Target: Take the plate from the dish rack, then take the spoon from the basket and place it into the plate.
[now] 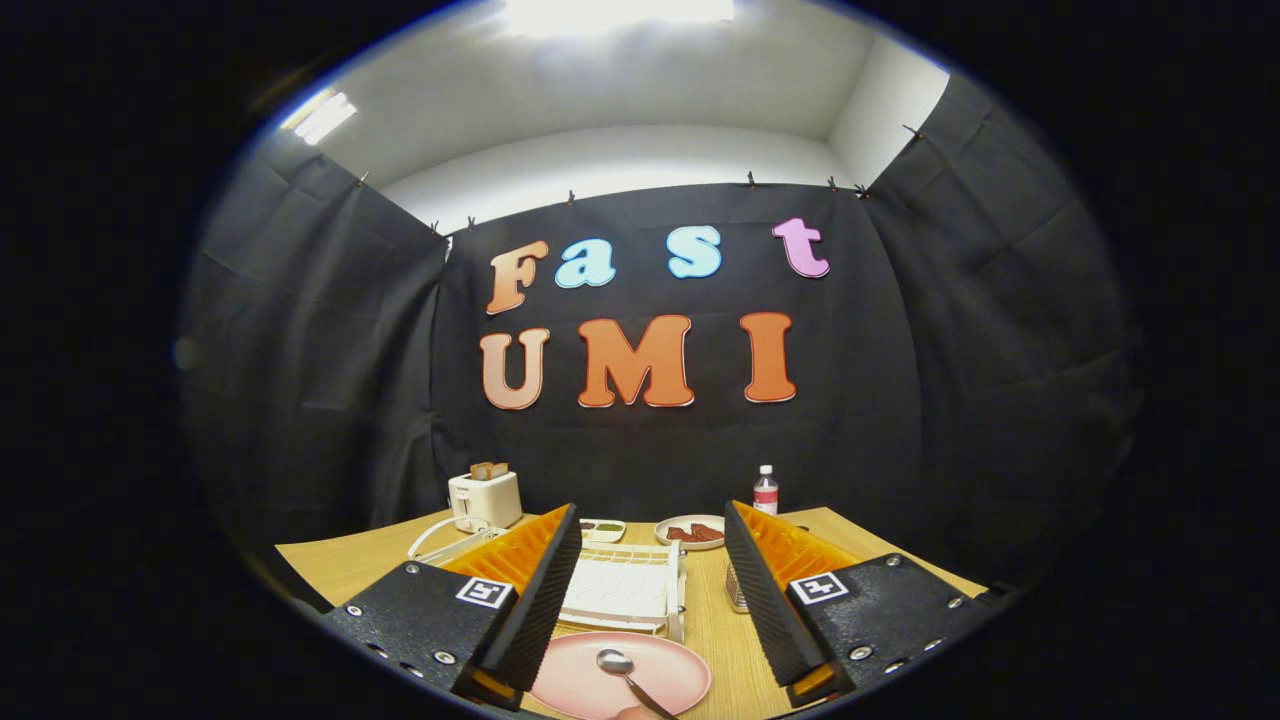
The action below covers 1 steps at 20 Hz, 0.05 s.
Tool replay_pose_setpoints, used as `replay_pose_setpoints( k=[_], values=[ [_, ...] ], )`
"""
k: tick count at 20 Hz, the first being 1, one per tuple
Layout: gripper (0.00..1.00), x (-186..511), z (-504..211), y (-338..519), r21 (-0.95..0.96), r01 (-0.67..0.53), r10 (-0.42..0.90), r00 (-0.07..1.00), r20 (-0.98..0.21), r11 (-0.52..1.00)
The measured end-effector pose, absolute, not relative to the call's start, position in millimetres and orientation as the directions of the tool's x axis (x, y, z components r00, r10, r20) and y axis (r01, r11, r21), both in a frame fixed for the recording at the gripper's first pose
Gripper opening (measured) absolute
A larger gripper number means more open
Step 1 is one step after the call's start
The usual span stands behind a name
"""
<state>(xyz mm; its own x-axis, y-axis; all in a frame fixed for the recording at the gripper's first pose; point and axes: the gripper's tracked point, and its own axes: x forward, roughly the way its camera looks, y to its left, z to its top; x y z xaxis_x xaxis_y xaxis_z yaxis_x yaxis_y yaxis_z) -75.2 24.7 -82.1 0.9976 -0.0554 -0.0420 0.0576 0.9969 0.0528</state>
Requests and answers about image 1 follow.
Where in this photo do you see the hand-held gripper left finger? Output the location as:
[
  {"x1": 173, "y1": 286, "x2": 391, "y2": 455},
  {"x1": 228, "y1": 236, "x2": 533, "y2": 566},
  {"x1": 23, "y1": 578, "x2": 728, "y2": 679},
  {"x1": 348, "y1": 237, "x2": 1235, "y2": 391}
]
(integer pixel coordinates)
[{"x1": 320, "y1": 503, "x2": 583, "y2": 711}]

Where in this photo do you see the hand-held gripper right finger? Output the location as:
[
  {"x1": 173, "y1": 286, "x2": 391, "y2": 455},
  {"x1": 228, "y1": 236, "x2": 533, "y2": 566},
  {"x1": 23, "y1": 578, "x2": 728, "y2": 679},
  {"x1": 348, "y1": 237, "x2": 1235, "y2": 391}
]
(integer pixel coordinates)
[{"x1": 724, "y1": 500, "x2": 1006, "y2": 709}]

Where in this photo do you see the white wire dish rack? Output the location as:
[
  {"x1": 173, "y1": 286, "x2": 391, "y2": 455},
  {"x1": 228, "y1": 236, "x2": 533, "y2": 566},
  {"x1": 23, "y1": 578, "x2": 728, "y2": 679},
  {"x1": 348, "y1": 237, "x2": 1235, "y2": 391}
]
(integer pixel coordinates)
[{"x1": 430, "y1": 530, "x2": 689, "y2": 644}]

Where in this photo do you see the metal spoon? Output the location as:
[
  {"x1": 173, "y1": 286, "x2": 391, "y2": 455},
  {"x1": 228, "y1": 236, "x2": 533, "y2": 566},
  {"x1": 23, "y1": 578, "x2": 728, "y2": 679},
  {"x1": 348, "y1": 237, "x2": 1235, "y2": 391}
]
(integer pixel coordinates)
[{"x1": 596, "y1": 648, "x2": 681, "y2": 720}]

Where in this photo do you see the pink plate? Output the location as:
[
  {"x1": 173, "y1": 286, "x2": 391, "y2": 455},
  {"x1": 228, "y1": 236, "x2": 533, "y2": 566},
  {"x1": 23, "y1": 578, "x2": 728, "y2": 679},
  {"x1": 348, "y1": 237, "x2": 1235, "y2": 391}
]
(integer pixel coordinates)
[{"x1": 530, "y1": 631, "x2": 713, "y2": 720}]

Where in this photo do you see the cream round plate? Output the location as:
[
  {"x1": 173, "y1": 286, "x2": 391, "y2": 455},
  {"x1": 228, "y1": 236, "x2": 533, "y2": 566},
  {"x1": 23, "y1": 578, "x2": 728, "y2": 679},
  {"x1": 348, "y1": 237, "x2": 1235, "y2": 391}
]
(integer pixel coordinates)
[{"x1": 655, "y1": 514, "x2": 728, "y2": 551}]

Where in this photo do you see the white toaster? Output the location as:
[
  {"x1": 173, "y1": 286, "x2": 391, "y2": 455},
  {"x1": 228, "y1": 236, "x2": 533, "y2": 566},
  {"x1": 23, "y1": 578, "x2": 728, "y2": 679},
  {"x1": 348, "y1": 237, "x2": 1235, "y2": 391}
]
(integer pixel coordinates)
[{"x1": 448, "y1": 470, "x2": 524, "y2": 533}]

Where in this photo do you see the black backdrop cloth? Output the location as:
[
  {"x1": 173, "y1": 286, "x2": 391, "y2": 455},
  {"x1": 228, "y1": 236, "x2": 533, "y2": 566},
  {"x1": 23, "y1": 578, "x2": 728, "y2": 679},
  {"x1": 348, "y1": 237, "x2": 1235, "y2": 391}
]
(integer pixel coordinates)
[{"x1": 178, "y1": 72, "x2": 1141, "y2": 591}]

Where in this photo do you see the ceiling light panel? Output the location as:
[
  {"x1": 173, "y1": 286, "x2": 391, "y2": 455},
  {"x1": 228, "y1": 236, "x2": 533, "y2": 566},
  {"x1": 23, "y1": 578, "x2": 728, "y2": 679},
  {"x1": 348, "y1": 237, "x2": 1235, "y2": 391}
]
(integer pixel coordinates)
[{"x1": 280, "y1": 90, "x2": 358, "y2": 146}]

